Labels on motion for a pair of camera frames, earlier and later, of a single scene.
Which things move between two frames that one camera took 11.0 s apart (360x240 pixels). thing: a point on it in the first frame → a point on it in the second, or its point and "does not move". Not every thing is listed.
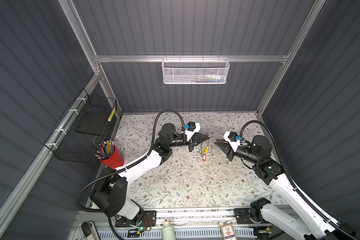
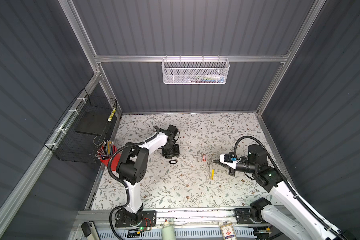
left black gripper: [192, 144] → [175, 153]
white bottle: [168, 232] does not move
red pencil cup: [108, 153] does not move
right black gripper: [225, 148] → [231, 171]
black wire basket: [76, 136] does not move
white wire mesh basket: [195, 70] does not move
